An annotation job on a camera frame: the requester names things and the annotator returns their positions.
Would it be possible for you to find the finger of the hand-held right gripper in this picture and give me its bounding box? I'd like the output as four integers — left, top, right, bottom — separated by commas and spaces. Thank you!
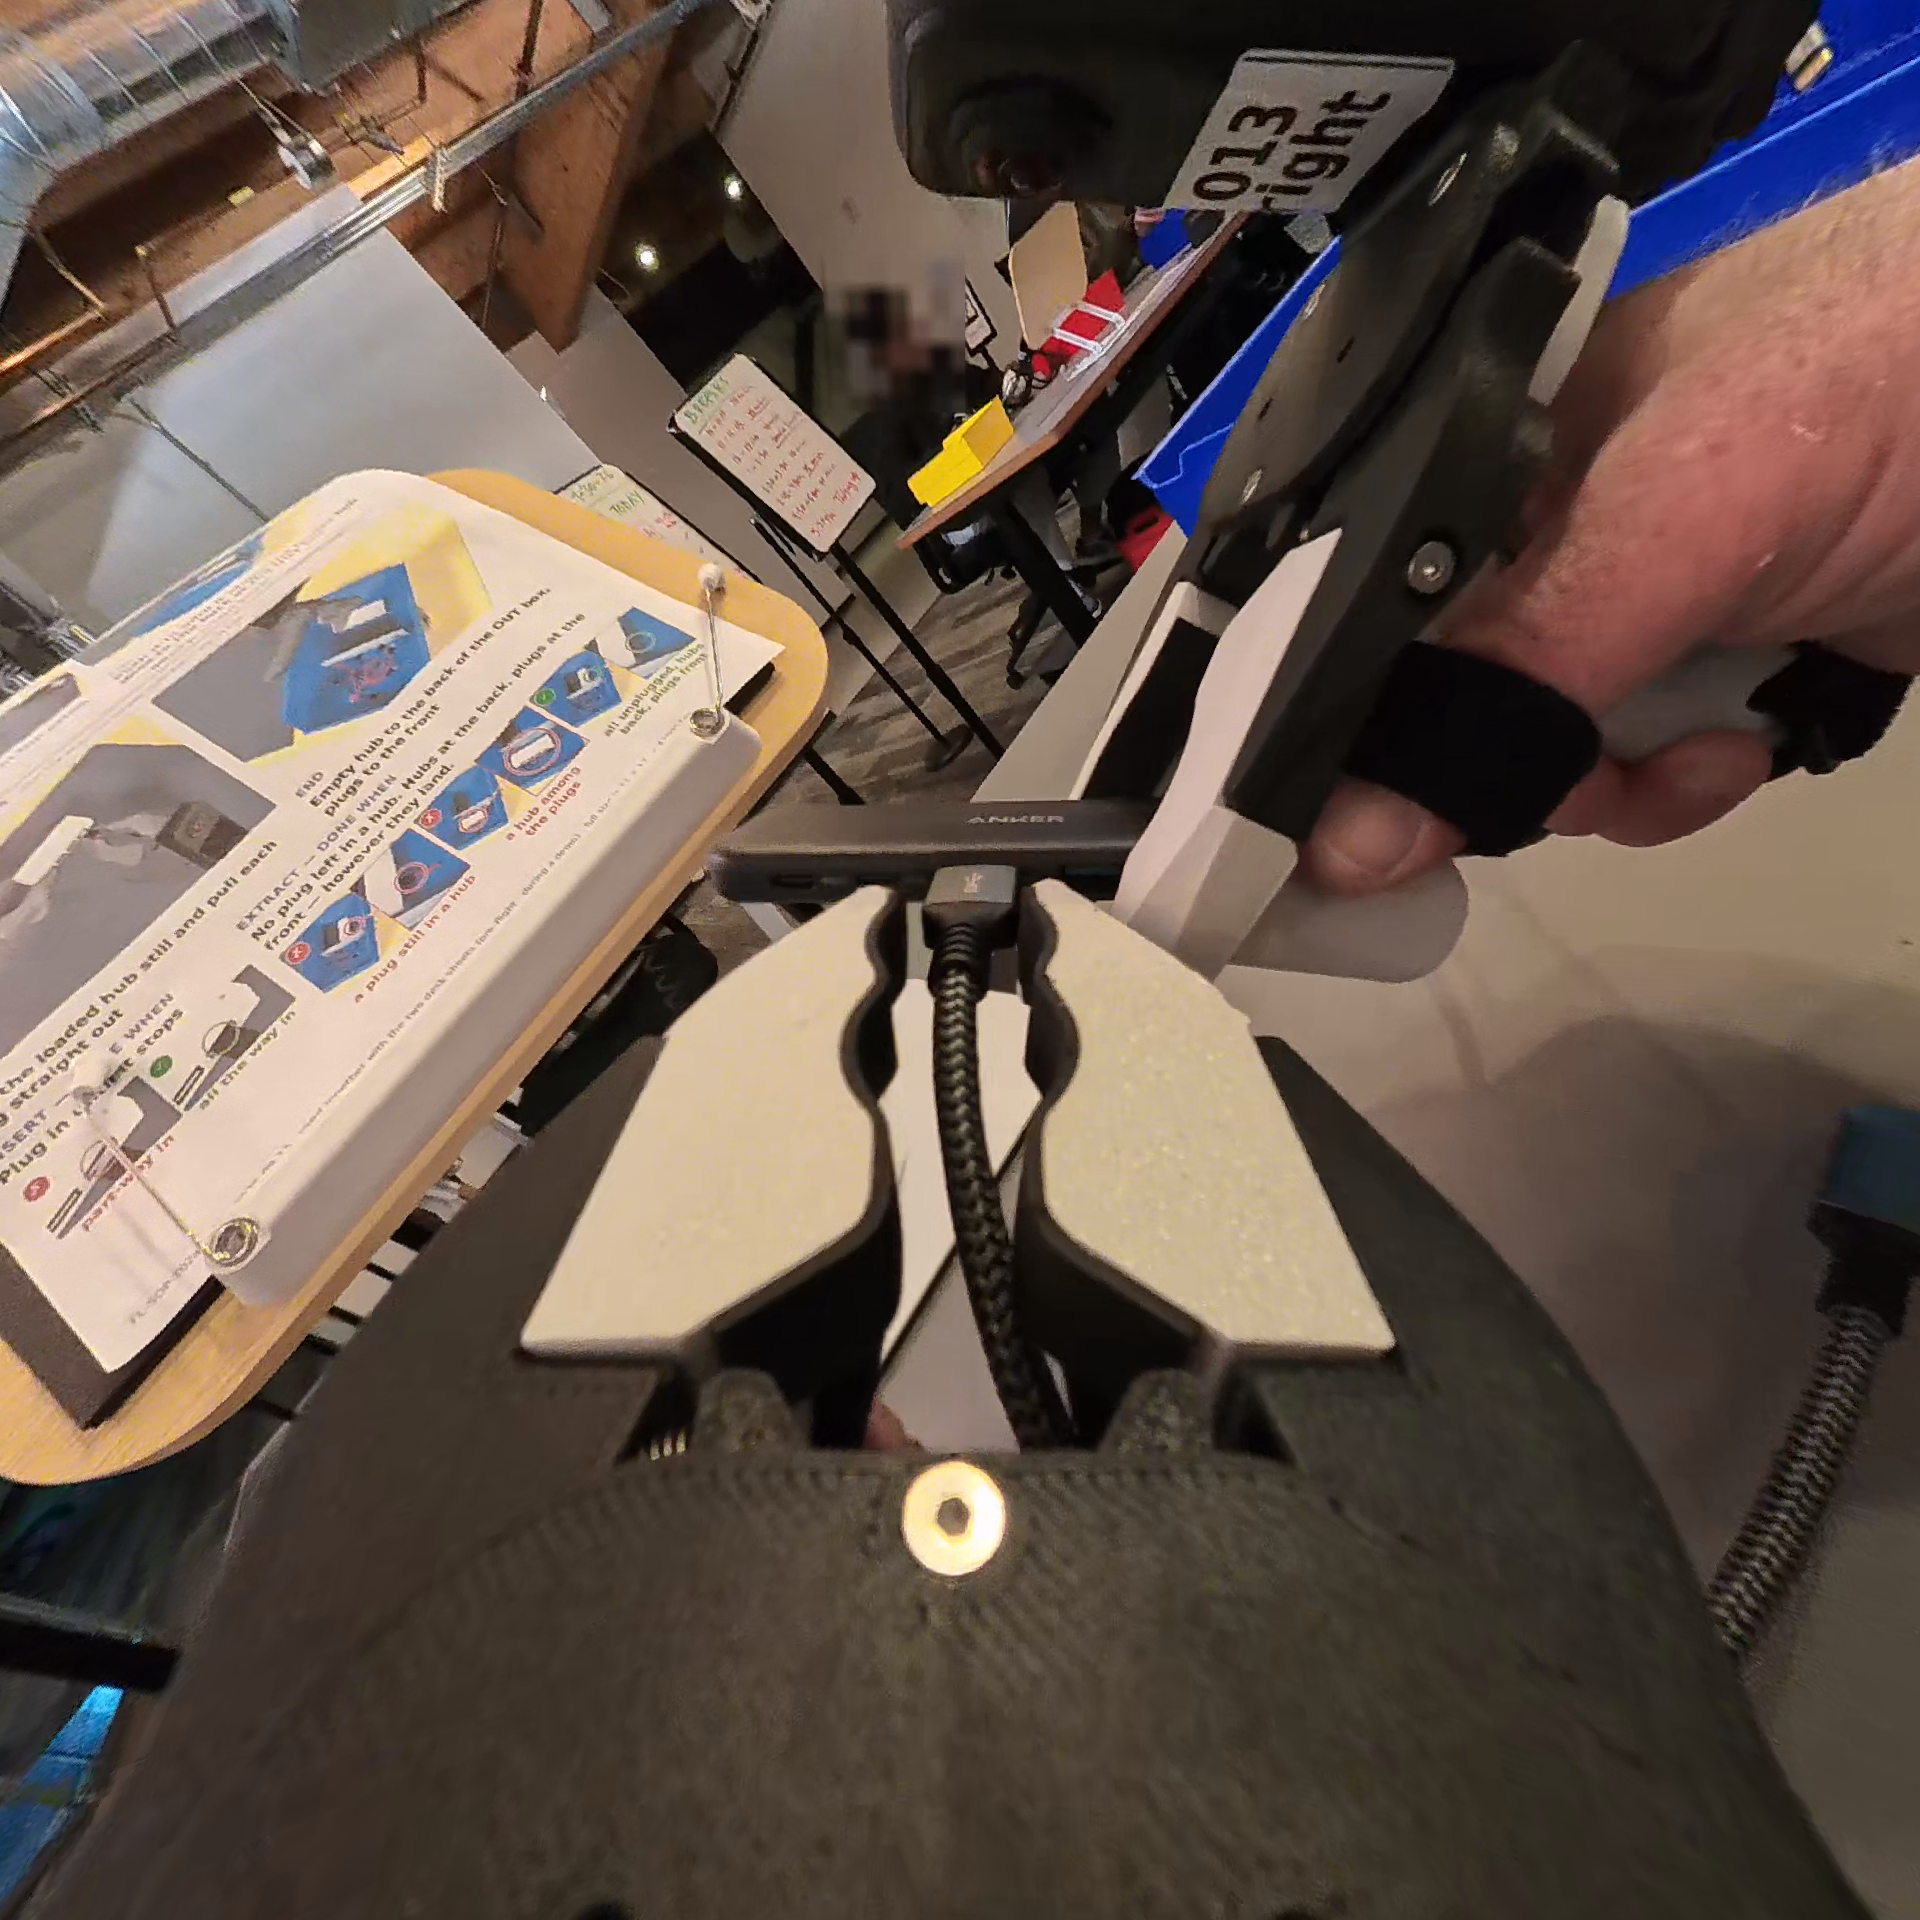
1071, 579, 1241, 814
1118, 531, 1346, 980

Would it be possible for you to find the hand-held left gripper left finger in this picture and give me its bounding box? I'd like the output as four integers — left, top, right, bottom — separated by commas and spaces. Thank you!
528, 887, 906, 1413

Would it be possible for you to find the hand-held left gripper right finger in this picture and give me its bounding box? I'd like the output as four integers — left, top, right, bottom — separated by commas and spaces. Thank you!
1014, 882, 1398, 1406

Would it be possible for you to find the braided usb cable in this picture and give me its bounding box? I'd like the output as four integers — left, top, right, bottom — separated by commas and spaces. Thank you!
917, 867, 1076, 1448

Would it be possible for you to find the white object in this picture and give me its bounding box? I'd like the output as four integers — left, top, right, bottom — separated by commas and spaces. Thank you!
714, 795, 1159, 910

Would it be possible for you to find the person's right hand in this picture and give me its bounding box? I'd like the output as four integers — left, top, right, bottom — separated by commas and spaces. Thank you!
1306, 167, 1920, 897

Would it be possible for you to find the yellow storage bin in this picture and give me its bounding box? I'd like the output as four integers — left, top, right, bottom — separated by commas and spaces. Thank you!
912, 400, 1022, 509

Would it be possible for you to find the grey work table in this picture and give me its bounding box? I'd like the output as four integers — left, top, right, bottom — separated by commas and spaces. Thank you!
902, 211, 1248, 753

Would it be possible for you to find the blue storage bin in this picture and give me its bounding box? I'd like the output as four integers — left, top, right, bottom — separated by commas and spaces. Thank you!
1134, 25, 1920, 531

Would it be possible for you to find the handwritten whiteboard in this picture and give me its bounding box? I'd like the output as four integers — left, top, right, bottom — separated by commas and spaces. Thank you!
676, 355, 882, 556

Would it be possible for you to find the instruction sheet wooden board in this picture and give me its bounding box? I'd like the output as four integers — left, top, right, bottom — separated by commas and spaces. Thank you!
0, 473, 833, 1486

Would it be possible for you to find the braided cable blue plug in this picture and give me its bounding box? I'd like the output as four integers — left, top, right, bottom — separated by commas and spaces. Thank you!
1704, 1099, 1920, 1662

